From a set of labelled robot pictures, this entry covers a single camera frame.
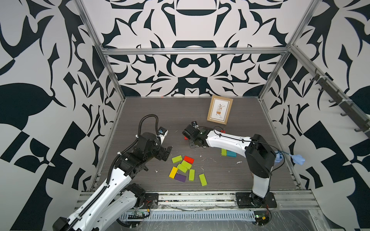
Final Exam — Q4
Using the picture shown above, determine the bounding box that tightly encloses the yellow block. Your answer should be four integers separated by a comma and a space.
169, 167, 178, 179

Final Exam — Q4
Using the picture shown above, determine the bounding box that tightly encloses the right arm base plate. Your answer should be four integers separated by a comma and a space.
235, 192, 277, 208

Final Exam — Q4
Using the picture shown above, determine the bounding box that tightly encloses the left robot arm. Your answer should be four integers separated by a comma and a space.
53, 114, 172, 231

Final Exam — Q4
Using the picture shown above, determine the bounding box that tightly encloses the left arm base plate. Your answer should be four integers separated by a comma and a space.
140, 192, 159, 209

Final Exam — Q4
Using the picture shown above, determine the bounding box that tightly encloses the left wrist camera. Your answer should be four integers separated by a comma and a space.
158, 127, 168, 144

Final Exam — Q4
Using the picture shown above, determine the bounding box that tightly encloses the purple block lower left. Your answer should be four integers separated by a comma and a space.
174, 173, 187, 182

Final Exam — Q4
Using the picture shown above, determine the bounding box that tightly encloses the green circuit board left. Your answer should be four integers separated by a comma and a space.
127, 210, 150, 219

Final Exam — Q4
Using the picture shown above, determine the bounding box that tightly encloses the lime block pair centre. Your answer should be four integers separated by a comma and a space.
177, 160, 192, 173

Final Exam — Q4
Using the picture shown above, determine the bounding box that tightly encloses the aluminium front rail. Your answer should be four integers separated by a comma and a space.
76, 190, 320, 211

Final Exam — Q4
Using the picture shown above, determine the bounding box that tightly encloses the wooden picture frame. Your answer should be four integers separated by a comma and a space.
207, 95, 233, 125

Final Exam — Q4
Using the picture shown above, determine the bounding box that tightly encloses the lime block bottom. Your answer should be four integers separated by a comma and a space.
198, 174, 208, 186

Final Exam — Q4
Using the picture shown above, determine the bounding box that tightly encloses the white cable duct strip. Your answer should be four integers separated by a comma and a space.
119, 210, 255, 222

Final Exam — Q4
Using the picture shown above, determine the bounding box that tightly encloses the circuit board right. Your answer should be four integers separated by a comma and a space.
253, 210, 272, 226

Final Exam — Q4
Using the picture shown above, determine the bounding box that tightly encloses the wall hook rail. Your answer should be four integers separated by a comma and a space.
310, 68, 370, 139

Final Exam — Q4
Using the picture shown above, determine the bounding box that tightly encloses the red block pile middle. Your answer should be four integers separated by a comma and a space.
184, 156, 194, 164

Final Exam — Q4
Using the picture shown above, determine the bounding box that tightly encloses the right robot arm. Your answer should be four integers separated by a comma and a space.
182, 125, 282, 208

